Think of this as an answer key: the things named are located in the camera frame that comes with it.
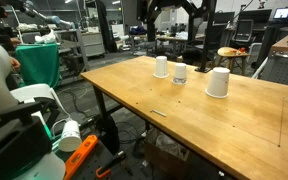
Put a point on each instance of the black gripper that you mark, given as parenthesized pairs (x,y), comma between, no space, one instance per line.
(147,10)

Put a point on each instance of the tall white paper cup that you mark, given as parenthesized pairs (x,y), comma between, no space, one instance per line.
(161,66)

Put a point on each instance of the large white paper cup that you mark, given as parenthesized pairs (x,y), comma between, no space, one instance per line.
(218,82)

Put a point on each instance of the grey jointed robot arm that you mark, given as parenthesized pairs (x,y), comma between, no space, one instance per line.
(55,20)

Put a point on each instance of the person right hand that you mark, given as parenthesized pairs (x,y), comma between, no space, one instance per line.
(15,42)

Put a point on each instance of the person left hand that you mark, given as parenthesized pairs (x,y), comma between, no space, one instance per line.
(15,64)

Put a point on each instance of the dark blue bag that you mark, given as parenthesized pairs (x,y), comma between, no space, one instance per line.
(139,30)

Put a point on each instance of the black stand pole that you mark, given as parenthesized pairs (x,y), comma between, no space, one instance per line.
(206,43)

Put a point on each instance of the small white cup printed band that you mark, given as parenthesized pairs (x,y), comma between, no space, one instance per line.
(179,72)

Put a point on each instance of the round wooden stool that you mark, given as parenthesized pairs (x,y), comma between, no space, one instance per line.
(229,52)

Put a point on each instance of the black hanging coat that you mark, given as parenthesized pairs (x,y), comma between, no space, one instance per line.
(105,30)

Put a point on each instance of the black mesh office chair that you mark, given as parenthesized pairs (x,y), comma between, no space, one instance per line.
(244,31)

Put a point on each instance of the small red object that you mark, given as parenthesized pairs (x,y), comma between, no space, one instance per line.
(242,50)

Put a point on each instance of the grey filing cabinet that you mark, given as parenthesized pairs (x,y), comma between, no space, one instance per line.
(92,45)

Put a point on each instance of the thin metal strip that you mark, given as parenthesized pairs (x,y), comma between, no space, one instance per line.
(159,113)

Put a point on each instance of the black computer monitor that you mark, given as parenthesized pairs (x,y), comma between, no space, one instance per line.
(255,16)

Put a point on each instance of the grey metal shelf rack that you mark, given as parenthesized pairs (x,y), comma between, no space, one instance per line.
(85,63)

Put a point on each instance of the light wooden desk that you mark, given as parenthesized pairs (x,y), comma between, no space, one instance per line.
(282,45)

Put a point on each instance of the lit computer monitor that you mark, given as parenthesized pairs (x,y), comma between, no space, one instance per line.
(282,13)

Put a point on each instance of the white crumpled bag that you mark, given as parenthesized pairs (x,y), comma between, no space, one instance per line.
(46,38)

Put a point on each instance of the brown cardboard box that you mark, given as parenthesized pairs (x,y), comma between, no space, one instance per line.
(164,161)

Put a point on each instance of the green cloth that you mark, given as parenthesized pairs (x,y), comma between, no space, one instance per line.
(40,73)

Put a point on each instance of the white cylindrical lamp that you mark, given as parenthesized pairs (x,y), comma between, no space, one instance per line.
(70,136)

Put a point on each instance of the white plastic chair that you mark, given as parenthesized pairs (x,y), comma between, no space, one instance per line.
(34,91)

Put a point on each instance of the orange spirit level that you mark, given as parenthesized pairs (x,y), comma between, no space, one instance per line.
(80,155)

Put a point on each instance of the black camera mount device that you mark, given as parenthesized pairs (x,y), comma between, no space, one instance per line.
(14,146)

